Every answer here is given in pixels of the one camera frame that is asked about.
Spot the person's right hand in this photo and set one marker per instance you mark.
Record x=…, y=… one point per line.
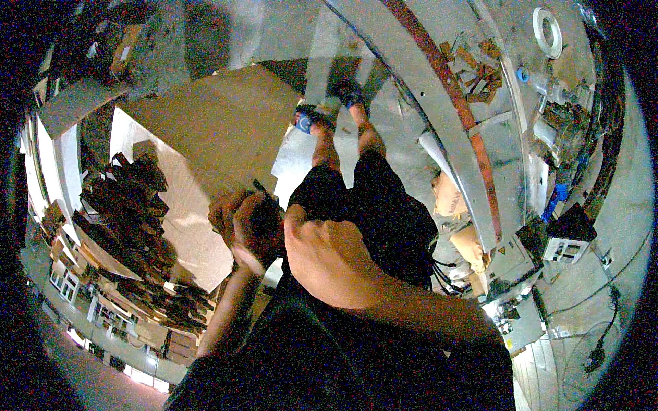
x=329, y=262

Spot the person's left hand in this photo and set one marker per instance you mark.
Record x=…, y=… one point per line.
x=246, y=226

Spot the person's left fingers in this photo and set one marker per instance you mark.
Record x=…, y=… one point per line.
x=237, y=213

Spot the person's right fingers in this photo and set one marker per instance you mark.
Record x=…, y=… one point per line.
x=308, y=223

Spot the black handheld device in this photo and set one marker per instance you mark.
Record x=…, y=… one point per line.
x=270, y=221

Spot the person's legs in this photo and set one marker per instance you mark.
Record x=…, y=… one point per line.
x=383, y=205

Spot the large brown board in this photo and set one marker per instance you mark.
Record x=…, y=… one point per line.
x=221, y=128

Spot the heap of dark scraps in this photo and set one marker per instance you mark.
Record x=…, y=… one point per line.
x=128, y=205

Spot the brown paper bag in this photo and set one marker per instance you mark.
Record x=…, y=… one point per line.
x=448, y=198

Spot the white tube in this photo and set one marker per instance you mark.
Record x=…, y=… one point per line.
x=431, y=149

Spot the person's body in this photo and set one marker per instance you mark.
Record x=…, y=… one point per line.
x=334, y=370

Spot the tan cardboard piece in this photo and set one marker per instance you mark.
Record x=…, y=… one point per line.
x=469, y=246

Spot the curved grey metal beam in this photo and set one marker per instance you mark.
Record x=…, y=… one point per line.
x=442, y=102

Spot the heap of wood scraps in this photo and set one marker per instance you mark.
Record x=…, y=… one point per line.
x=475, y=72

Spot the small blue tape roll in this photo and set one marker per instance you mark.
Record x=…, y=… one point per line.
x=523, y=75

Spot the black box with white sockets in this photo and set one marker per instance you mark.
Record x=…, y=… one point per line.
x=570, y=231

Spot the white tape roll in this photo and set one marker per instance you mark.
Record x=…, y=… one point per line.
x=556, y=31

